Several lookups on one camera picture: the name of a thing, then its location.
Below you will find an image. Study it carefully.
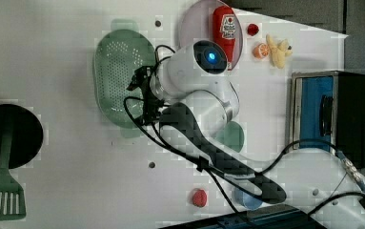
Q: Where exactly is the red ketchup bottle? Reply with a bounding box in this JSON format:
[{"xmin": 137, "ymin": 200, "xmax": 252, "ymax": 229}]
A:
[{"xmin": 213, "ymin": 6, "xmax": 236, "ymax": 71}]

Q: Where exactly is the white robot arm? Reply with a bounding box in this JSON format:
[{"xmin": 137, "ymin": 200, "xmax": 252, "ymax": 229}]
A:
[{"xmin": 127, "ymin": 40, "xmax": 287, "ymax": 204}]

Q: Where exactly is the green plastic strainer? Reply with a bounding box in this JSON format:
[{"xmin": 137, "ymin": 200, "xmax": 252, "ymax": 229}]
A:
[{"xmin": 92, "ymin": 19, "xmax": 155, "ymax": 138}]

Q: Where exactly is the dark blue crate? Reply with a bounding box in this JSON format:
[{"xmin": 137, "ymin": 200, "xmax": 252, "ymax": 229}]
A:
[{"xmin": 161, "ymin": 204, "xmax": 327, "ymax": 229}]

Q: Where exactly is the black toaster oven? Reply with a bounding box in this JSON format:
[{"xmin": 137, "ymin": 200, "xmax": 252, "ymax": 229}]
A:
[{"xmin": 289, "ymin": 71, "xmax": 365, "ymax": 169}]

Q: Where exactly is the red toy strawberry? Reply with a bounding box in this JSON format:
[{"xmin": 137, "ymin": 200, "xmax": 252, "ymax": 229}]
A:
[{"xmin": 192, "ymin": 189, "xmax": 208, "ymax": 208}]

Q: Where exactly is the grey round plate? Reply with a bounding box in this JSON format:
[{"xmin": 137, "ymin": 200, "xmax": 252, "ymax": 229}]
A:
[{"xmin": 177, "ymin": 0, "xmax": 243, "ymax": 69}]

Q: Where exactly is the green cup with handle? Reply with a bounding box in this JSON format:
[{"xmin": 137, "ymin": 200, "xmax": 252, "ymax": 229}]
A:
[{"xmin": 215, "ymin": 121, "xmax": 244, "ymax": 153}]

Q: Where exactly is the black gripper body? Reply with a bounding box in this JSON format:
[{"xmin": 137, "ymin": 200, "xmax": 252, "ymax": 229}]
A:
[{"xmin": 127, "ymin": 66, "xmax": 164, "ymax": 125}]

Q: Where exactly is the orange slice toy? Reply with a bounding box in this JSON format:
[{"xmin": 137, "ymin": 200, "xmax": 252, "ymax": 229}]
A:
[{"xmin": 253, "ymin": 43, "xmax": 270, "ymax": 59}]

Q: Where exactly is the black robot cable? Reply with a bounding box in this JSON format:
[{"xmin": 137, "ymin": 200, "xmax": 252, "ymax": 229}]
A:
[{"xmin": 122, "ymin": 44, "xmax": 365, "ymax": 229}]

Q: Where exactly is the blue bowl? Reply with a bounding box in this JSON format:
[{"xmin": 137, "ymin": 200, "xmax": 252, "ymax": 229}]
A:
[{"xmin": 233, "ymin": 188, "xmax": 262, "ymax": 211}]

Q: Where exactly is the black utensil holder cup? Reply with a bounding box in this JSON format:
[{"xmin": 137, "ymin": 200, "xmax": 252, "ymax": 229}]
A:
[{"xmin": 0, "ymin": 104, "xmax": 44, "ymax": 169}]

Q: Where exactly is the green slotted spatula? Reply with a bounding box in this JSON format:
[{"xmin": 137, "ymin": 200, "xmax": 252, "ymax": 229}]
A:
[{"xmin": 0, "ymin": 116, "xmax": 27, "ymax": 221}]

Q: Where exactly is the red green toy fruit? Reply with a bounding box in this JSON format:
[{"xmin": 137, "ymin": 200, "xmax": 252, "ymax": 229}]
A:
[{"xmin": 247, "ymin": 24, "xmax": 259, "ymax": 36}]

